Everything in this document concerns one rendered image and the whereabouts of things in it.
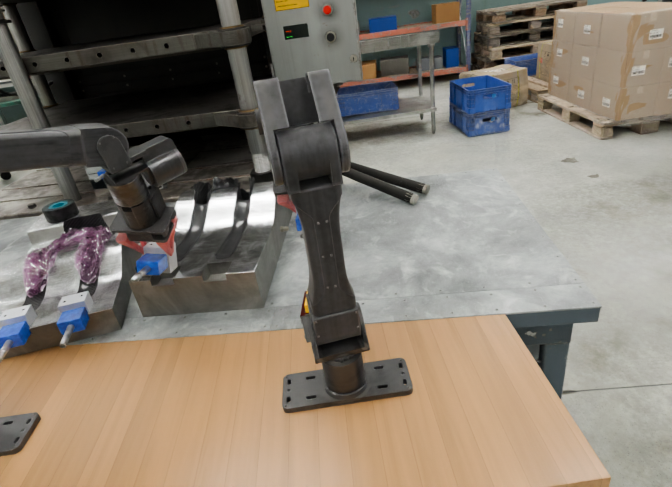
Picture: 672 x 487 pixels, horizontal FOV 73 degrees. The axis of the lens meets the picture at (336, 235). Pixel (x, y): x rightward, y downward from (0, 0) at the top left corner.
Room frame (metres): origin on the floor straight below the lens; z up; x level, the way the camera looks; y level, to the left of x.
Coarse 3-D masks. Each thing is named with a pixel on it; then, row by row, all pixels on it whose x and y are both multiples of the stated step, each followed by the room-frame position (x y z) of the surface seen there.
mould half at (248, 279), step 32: (192, 192) 1.12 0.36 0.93; (224, 192) 1.09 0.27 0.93; (256, 192) 1.06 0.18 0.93; (224, 224) 0.99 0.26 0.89; (256, 224) 0.97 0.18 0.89; (288, 224) 1.11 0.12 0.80; (192, 256) 0.85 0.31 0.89; (256, 256) 0.81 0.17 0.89; (160, 288) 0.77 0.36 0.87; (192, 288) 0.77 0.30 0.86; (224, 288) 0.76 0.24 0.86; (256, 288) 0.75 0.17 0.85
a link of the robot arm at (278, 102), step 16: (272, 80) 0.55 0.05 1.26; (288, 80) 0.57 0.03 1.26; (304, 80) 0.57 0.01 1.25; (320, 80) 0.55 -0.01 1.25; (256, 96) 0.53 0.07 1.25; (272, 96) 0.53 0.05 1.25; (288, 96) 0.57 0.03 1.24; (304, 96) 0.57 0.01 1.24; (320, 96) 0.53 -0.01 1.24; (272, 112) 0.52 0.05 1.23; (288, 112) 0.56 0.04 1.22; (304, 112) 0.56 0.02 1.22; (320, 112) 0.52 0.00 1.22; (336, 112) 0.52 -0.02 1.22; (272, 128) 0.51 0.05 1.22; (288, 128) 0.65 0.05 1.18; (336, 128) 0.51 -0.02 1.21; (272, 144) 0.49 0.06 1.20; (272, 160) 0.48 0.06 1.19
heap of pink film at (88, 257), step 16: (64, 240) 1.02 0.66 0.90; (80, 240) 0.97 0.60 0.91; (96, 240) 0.95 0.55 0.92; (32, 256) 0.92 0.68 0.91; (48, 256) 0.91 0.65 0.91; (80, 256) 0.90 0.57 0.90; (96, 256) 0.91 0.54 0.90; (32, 272) 0.88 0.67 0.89; (48, 272) 0.89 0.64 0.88; (80, 272) 0.87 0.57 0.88; (96, 272) 0.87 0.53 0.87; (32, 288) 0.85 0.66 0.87
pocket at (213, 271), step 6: (210, 264) 0.81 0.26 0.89; (216, 264) 0.81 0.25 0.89; (222, 264) 0.81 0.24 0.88; (228, 264) 0.80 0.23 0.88; (204, 270) 0.79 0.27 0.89; (210, 270) 0.81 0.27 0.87; (216, 270) 0.81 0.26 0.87; (222, 270) 0.81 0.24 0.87; (204, 276) 0.78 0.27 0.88; (210, 276) 0.80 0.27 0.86; (216, 276) 0.80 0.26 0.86; (222, 276) 0.79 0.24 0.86
